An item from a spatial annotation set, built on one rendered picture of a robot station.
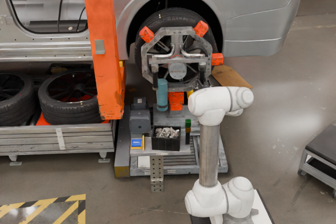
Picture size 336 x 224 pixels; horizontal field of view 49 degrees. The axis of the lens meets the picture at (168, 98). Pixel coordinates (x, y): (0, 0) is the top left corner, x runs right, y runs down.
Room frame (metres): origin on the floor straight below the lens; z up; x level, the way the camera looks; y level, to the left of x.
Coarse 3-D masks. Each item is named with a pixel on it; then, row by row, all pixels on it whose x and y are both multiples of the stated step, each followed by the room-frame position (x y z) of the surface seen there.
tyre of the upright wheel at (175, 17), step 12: (156, 12) 2.75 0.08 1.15; (168, 12) 2.68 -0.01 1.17; (180, 12) 2.67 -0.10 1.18; (192, 12) 2.75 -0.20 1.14; (144, 24) 2.68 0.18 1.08; (156, 24) 2.56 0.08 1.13; (168, 24) 2.56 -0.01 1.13; (180, 24) 2.56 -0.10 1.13; (192, 24) 2.57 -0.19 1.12; (204, 36) 2.57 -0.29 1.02; (216, 48) 2.58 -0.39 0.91
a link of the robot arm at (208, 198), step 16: (192, 96) 1.47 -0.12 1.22; (208, 96) 1.45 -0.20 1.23; (224, 96) 1.46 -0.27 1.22; (192, 112) 1.44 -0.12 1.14; (208, 112) 1.42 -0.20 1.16; (224, 112) 1.44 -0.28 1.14; (208, 128) 1.42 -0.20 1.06; (208, 144) 1.40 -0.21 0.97; (208, 160) 1.38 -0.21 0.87; (208, 176) 1.36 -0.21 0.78; (192, 192) 1.37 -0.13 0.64; (208, 192) 1.32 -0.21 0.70; (224, 192) 1.37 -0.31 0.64; (192, 208) 1.30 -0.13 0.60; (208, 208) 1.29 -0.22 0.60; (224, 208) 1.31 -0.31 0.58
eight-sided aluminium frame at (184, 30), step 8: (160, 32) 2.47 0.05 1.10; (168, 32) 2.48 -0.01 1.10; (176, 32) 2.48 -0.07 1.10; (184, 32) 2.48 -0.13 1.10; (192, 32) 2.48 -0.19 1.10; (152, 40) 2.47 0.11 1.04; (200, 40) 2.49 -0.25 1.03; (144, 48) 2.47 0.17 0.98; (208, 48) 2.49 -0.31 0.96; (144, 56) 2.47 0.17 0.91; (208, 56) 2.49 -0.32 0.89; (144, 64) 2.47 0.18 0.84; (208, 64) 2.49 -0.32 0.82; (144, 72) 2.47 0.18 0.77; (208, 72) 2.49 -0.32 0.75; (152, 80) 2.49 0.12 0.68; (192, 80) 2.53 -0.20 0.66; (168, 88) 2.48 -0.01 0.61; (176, 88) 2.48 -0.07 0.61; (184, 88) 2.48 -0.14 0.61; (192, 88) 2.48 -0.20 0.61
